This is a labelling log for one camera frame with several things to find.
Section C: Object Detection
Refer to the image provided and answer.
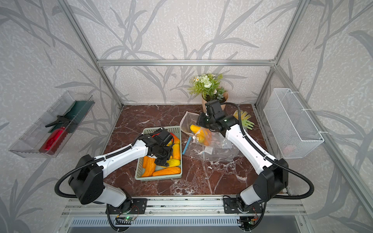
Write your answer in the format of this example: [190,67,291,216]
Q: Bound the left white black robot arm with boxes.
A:
[54,127,174,207]

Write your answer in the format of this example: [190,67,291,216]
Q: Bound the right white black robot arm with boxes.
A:
[197,112,315,209]

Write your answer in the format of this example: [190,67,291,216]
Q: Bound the large orange mango left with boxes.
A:
[142,156,156,177]

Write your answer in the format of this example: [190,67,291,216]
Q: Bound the long orange mango front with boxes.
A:
[152,167,181,177]

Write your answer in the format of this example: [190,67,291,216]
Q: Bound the red orange mango right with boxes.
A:
[171,133,180,144]

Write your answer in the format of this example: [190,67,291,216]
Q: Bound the yellow orange mango small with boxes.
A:
[190,124,201,134]

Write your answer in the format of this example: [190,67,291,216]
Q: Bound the stack of clear zip bags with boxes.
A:
[186,134,240,162]

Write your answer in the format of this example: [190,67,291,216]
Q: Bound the green perforated plastic basket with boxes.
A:
[135,126,183,182]

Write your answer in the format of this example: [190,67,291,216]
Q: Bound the yellow green garden gloves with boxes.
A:
[240,110,254,130]

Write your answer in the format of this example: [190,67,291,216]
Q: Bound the potted artificial plant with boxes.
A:
[188,73,228,113]

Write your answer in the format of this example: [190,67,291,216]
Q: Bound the dark green cloth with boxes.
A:
[49,101,95,134]

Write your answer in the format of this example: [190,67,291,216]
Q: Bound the black pruning shears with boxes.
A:
[45,115,71,128]

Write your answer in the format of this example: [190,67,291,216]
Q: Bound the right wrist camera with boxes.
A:
[205,100,226,120]

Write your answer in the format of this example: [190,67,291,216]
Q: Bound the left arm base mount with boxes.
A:
[105,198,148,215]

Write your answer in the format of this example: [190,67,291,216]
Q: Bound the white wire mesh basket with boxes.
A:
[264,88,324,159]

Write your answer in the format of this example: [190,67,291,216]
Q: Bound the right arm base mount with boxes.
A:
[222,195,264,214]

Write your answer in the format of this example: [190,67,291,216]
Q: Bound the red handled brush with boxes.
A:
[39,127,68,155]

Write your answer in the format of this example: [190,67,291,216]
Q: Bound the clear plastic wall tray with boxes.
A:
[9,91,95,158]

